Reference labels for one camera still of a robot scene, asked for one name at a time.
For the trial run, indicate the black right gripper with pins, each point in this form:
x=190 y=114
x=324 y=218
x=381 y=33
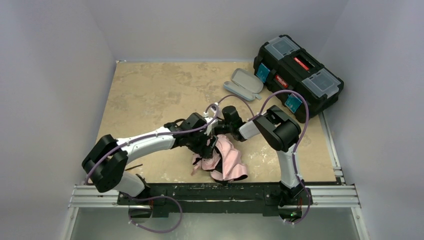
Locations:
x=219 y=127

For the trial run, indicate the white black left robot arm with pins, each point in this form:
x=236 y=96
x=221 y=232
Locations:
x=105 y=165

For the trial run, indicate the black toolbox with clear lids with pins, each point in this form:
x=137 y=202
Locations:
x=282 y=64

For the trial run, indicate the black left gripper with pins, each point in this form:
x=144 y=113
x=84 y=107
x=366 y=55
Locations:
x=205 y=149

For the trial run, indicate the pink and black folding umbrella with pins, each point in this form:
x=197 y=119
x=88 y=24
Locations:
x=225 y=166

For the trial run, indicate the aluminium rail frame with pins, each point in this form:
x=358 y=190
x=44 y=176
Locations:
x=329 y=195

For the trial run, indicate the light blue glasses case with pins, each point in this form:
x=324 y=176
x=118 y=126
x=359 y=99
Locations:
x=245 y=85

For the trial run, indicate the orange and black tool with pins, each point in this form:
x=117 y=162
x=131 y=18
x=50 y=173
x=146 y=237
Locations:
x=133 y=167

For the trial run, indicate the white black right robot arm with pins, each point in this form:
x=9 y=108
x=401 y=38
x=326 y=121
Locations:
x=280 y=132

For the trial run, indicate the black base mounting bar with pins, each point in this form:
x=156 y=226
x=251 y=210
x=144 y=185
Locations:
x=263 y=198

